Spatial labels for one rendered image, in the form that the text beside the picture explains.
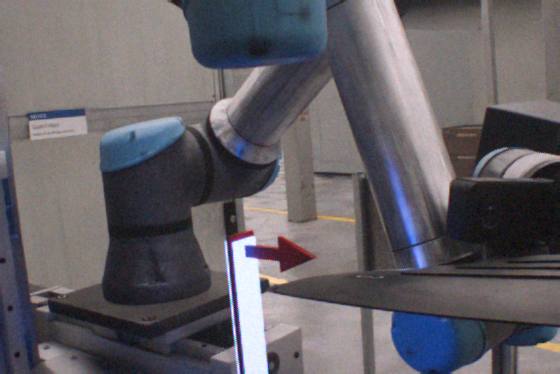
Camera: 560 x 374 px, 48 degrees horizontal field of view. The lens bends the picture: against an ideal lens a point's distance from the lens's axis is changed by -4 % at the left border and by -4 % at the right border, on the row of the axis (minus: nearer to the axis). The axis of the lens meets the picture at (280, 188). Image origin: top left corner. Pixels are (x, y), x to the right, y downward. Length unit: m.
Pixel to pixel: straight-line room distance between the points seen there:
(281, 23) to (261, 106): 0.53
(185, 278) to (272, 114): 0.24
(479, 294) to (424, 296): 0.02
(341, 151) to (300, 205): 4.15
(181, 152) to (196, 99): 1.55
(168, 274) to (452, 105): 9.93
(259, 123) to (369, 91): 0.32
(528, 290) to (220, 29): 0.19
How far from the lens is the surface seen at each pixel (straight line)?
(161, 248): 0.86
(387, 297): 0.30
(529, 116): 0.94
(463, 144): 7.19
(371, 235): 2.75
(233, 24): 0.33
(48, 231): 2.04
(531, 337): 0.68
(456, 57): 10.84
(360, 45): 0.57
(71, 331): 1.02
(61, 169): 2.06
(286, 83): 0.82
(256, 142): 0.89
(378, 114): 0.56
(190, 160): 0.88
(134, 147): 0.84
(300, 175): 7.03
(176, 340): 0.85
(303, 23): 0.33
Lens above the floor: 1.28
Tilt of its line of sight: 7 degrees down
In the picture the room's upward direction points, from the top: 5 degrees counter-clockwise
